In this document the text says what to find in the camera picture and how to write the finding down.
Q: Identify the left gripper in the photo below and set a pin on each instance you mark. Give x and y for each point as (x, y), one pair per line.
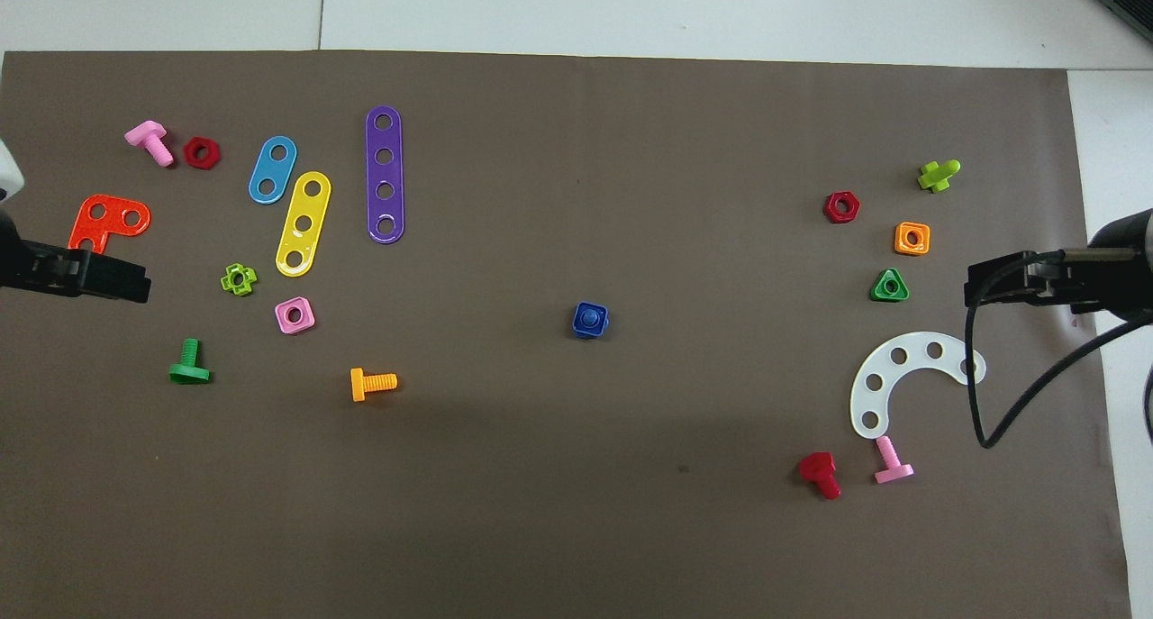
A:
(16, 263)

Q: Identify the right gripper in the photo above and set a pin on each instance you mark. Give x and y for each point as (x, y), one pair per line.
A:
(1121, 277)

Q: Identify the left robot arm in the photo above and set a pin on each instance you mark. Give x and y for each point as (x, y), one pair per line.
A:
(7, 173)

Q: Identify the orange L-shaped plastic plate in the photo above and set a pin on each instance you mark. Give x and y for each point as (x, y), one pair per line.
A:
(90, 229)

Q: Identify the pink plastic bolt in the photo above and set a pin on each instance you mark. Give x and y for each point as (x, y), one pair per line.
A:
(890, 461)
(149, 141)

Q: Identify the red hexagonal plastic nut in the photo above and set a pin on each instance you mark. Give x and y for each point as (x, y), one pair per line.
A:
(831, 208)
(193, 154)

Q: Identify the lime green plastic bolt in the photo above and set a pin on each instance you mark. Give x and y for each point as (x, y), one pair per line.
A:
(937, 177)

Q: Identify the lime green cross nut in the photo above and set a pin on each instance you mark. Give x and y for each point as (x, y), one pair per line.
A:
(229, 280)

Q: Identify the orange square plastic nut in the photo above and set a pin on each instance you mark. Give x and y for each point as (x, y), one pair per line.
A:
(901, 239)

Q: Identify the green triangular plastic nut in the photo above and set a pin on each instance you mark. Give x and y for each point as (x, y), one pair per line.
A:
(878, 291)

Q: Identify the white curved plastic plate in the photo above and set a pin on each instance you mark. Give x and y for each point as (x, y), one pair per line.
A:
(883, 367)

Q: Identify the pink square plastic nut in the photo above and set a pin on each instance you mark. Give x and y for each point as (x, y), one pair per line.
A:
(283, 317)

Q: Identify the blue two-hole plastic strip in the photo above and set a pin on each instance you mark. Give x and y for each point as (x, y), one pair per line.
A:
(272, 170)

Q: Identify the yellow three-hole plastic strip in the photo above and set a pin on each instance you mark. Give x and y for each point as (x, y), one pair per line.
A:
(304, 206)

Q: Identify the red plastic bolt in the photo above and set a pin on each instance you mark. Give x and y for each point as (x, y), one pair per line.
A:
(818, 470)

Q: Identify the orange plastic bolt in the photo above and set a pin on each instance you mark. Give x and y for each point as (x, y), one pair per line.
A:
(371, 384)

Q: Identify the purple four-hole plastic strip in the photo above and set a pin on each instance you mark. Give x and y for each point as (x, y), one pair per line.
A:
(385, 174)

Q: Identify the blue plastic bolt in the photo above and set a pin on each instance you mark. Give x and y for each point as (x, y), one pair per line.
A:
(590, 316)

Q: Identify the blue square plastic nut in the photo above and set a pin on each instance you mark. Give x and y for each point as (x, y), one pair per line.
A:
(578, 329)

